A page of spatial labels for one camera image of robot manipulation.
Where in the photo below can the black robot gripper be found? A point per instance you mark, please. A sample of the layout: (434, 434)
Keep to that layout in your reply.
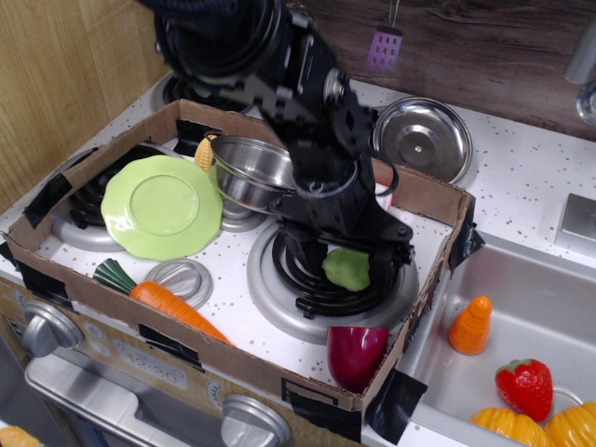
(349, 219)

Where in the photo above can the light green toy broccoli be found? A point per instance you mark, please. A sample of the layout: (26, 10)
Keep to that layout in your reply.
(347, 269)

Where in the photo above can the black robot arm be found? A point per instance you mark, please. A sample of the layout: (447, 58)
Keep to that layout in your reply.
(260, 54)

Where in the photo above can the stainless steel pot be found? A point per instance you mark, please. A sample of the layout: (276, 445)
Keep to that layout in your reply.
(250, 172)

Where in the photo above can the steel pot lid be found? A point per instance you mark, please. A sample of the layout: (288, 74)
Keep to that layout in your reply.
(426, 135)

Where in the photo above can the front right black burner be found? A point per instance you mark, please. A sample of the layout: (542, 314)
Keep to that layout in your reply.
(305, 305)

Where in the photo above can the black burner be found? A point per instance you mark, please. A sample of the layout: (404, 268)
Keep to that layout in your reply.
(78, 220)
(171, 89)
(305, 305)

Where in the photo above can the dark red cup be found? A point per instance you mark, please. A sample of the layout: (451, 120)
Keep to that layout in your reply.
(354, 354)

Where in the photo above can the middle grey stove knob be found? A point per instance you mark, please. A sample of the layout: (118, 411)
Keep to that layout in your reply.
(238, 219)

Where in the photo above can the grey stove knob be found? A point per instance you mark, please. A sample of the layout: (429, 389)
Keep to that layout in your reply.
(188, 279)
(238, 219)

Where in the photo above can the small orange toy carrot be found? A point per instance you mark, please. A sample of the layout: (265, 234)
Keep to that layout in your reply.
(470, 331)

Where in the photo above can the front grey stove knob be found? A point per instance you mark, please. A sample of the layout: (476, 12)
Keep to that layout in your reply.
(188, 279)

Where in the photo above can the yellow toy corn cob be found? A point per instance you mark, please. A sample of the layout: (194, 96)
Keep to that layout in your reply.
(203, 157)

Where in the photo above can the light green plate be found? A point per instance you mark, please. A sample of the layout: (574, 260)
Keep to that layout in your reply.
(161, 208)

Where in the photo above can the right oven control knob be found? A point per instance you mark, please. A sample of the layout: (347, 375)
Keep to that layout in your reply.
(249, 422)

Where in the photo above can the oven control knob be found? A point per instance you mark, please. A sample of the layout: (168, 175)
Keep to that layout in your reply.
(249, 422)
(48, 329)

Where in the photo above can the grey metal sink basin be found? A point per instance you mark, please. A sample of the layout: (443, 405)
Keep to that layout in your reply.
(543, 308)

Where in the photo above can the hanging purple spatula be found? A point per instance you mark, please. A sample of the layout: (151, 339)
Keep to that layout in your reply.
(384, 49)

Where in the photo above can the red toy strawberry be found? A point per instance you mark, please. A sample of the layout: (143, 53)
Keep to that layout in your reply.
(526, 386)

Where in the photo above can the left orange toy pumpkin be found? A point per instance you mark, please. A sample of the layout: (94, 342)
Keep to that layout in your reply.
(513, 426)

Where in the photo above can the orange toy pumpkin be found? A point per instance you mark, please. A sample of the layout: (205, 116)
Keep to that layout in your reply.
(573, 427)
(513, 426)

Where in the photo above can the back left black burner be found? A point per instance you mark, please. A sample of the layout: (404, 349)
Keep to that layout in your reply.
(171, 89)

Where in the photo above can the front left black burner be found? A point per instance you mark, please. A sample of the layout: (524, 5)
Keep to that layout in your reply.
(78, 220)

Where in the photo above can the right orange toy pumpkin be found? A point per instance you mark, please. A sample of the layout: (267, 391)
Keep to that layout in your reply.
(573, 427)

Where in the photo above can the silver faucet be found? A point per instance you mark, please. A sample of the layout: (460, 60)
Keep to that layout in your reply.
(580, 70)

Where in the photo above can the left oven control knob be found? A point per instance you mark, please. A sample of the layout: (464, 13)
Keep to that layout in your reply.
(48, 329)

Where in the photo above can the brown cardboard fence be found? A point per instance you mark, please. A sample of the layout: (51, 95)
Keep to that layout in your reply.
(255, 353)

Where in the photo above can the orange object bottom left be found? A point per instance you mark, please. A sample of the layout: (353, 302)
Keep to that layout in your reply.
(17, 437)

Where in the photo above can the silver oven door handle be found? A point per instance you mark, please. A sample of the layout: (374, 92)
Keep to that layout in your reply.
(126, 411)

